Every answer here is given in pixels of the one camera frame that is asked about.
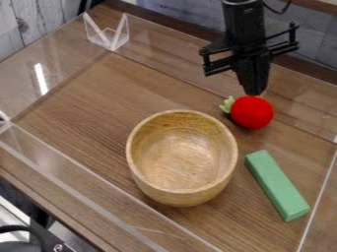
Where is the light wooden bowl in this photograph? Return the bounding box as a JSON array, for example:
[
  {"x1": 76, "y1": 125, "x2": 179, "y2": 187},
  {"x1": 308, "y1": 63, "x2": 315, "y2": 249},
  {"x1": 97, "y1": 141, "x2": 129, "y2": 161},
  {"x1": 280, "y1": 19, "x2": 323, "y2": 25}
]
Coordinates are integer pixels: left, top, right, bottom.
[{"x1": 125, "y1": 109, "x2": 237, "y2": 207}]

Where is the red plush strawberry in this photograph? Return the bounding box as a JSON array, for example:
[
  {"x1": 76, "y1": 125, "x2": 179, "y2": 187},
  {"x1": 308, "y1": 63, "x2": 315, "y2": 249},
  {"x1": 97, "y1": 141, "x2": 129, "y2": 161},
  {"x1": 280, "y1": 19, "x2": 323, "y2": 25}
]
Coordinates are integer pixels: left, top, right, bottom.
[{"x1": 219, "y1": 95, "x2": 274, "y2": 130}]

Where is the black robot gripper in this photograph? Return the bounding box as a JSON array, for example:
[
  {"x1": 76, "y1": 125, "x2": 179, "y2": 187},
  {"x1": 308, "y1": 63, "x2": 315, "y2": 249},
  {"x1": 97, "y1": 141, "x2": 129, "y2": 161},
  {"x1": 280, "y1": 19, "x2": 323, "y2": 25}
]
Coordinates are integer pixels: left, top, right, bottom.
[{"x1": 199, "y1": 0, "x2": 298, "y2": 95}]

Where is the black metal stand base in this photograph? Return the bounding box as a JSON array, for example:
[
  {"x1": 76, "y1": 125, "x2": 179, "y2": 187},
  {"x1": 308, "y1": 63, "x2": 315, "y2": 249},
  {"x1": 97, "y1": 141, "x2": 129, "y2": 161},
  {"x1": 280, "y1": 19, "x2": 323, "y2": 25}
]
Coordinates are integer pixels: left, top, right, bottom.
[{"x1": 0, "y1": 220, "x2": 77, "y2": 252}]

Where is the green rectangular block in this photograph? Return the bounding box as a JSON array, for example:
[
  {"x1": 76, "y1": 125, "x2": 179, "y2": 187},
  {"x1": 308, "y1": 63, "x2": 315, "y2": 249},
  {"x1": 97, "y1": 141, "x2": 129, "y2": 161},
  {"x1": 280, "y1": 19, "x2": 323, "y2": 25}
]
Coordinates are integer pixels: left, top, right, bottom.
[{"x1": 244, "y1": 150, "x2": 310, "y2": 221}]

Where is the clear acrylic corner bracket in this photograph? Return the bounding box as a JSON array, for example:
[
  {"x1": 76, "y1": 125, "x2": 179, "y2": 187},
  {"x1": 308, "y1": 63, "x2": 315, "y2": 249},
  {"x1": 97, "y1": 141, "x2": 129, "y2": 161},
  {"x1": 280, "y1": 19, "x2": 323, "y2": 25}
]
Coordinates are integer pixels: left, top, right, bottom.
[{"x1": 82, "y1": 13, "x2": 128, "y2": 51}]

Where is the clear acrylic tray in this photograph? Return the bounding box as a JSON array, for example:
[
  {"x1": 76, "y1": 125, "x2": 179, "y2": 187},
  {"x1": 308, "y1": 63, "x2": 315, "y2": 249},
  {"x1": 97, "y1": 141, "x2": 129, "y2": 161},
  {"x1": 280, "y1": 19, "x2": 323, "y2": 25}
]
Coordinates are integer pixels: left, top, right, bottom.
[{"x1": 0, "y1": 8, "x2": 337, "y2": 252}]

